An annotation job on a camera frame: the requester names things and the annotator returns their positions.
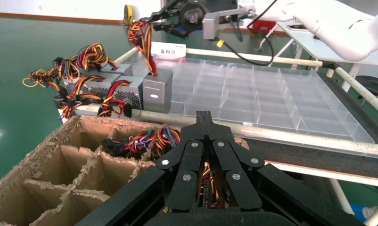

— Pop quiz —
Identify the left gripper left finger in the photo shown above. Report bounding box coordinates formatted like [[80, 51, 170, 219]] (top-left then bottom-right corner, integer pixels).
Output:
[[76, 111, 208, 226]]

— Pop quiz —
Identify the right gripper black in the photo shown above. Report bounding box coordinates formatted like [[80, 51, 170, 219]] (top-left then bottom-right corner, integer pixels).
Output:
[[140, 0, 209, 40]]

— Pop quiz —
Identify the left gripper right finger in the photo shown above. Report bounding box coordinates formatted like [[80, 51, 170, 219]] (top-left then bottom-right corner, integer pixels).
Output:
[[207, 111, 363, 226]]

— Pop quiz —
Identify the grey power supply with cables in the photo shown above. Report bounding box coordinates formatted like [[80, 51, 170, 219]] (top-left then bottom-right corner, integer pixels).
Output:
[[53, 73, 123, 121], [101, 125, 181, 161], [126, 57, 154, 79], [201, 161, 222, 209], [124, 4, 174, 114], [95, 76, 144, 119], [22, 43, 134, 93]]

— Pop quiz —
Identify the white printed sign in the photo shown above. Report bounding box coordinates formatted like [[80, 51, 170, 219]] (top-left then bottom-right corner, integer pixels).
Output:
[[151, 41, 187, 60]]

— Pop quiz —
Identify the red box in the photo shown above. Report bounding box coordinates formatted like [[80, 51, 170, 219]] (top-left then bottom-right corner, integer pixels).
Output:
[[252, 19, 279, 34]]

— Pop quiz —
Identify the clear acrylic divided tray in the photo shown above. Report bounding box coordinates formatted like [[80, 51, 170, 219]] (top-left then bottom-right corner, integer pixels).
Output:
[[168, 57, 375, 145]]

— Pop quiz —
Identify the blue plastic object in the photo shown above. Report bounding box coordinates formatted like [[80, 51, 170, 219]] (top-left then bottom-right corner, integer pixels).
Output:
[[345, 204, 375, 224]]

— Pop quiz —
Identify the cardboard box with dividers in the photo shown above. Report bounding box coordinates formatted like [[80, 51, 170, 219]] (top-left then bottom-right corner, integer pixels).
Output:
[[0, 114, 250, 226]]

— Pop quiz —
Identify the light grey table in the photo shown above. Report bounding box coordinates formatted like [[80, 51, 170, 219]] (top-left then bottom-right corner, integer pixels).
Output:
[[275, 21, 378, 94]]

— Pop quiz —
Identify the black round stool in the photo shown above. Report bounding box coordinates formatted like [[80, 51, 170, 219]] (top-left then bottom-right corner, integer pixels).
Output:
[[355, 75, 378, 98]]

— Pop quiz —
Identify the beige cart rail pipe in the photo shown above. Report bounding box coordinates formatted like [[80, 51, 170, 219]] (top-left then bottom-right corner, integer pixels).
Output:
[[131, 108, 378, 158], [114, 46, 140, 65], [185, 48, 337, 69], [332, 64, 378, 121]]

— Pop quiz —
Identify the black camera cable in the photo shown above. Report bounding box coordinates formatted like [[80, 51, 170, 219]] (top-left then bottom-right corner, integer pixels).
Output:
[[222, 0, 279, 67]]

